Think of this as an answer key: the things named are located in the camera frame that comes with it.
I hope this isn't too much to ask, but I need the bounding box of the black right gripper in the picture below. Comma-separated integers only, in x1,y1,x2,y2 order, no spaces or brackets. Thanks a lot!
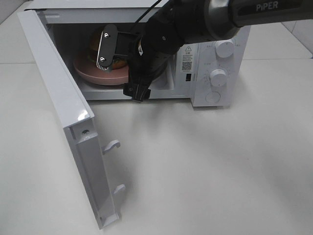
96,4,188,102

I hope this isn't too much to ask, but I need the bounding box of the burger with lettuce and cheese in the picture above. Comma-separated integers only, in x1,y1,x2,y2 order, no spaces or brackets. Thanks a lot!
88,30,127,70

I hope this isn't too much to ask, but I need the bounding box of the pink plate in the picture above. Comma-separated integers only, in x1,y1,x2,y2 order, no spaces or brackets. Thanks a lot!
73,51,129,86

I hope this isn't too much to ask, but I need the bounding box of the white microwave door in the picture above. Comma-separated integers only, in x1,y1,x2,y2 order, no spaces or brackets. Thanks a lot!
18,10,126,229

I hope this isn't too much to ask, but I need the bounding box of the round white door button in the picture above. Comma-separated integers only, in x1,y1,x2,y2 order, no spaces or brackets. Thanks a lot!
205,92,221,104

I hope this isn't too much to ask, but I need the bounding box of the white timer knob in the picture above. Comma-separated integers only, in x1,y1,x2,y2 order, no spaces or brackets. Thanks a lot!
209,69,228,87

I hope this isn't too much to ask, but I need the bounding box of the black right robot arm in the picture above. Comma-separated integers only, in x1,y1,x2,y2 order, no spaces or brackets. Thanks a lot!
96,0,313,101

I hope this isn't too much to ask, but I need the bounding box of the glass microwave turntable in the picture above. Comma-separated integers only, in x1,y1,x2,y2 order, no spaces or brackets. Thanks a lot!
81,62,173,90

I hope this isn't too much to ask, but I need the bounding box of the white warning label sticker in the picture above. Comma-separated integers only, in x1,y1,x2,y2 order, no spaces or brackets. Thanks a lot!
180,44,195,72

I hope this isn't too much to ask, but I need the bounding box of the white microwave oven body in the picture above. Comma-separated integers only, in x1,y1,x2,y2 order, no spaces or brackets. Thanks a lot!
24,0,250,107

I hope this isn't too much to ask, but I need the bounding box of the upper white power knob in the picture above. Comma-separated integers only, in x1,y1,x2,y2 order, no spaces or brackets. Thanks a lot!
215,39,235,58

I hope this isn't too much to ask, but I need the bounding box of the black right camera cable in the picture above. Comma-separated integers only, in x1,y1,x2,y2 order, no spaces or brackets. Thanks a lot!
133,0,162,30

